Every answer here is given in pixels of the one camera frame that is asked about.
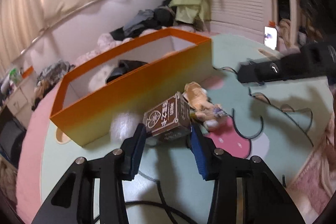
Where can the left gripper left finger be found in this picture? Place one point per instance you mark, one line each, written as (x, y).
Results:
(71, 200)

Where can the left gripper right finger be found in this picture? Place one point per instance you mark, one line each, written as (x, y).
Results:
(264, 198)

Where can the beige anime figurine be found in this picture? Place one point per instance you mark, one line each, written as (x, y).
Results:
(210, 115)

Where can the brown card box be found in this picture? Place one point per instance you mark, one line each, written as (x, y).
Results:
(168, 121)

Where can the grey fluffy pompom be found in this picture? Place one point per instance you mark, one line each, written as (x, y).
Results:
(98, 80)

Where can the orange cardboard box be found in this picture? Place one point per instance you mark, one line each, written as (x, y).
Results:
(170, 59)

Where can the black satin lace cloth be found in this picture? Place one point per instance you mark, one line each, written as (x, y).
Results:
(124, 67)

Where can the smartphone with lit screen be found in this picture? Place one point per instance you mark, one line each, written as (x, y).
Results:
(270, 37)

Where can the clear plastic wrapper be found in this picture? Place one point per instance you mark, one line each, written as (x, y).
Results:
(124, 126)

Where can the white desk with drawers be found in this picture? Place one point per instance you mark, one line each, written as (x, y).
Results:
(21, 99)

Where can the patterned grey clothes heap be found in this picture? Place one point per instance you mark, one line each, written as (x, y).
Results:
(48, 79)

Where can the green lidded container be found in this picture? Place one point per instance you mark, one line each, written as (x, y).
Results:
(15, 76)

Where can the dark clothes pile on bed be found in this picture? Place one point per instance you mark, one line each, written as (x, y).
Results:
(162, 16)

